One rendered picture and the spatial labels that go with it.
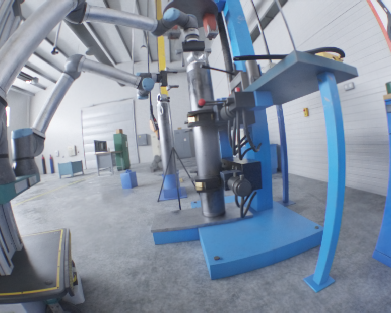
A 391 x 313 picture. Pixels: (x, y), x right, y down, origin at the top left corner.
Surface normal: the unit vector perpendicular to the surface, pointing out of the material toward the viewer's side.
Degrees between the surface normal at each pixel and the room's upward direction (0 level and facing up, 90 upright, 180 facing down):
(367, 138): 90
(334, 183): 90
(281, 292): 0
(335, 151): 90
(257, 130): 90
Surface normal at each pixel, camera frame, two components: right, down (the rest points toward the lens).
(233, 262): 0.11, 0.05
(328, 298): -0.11, -0.99
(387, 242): -0.99, 0.11
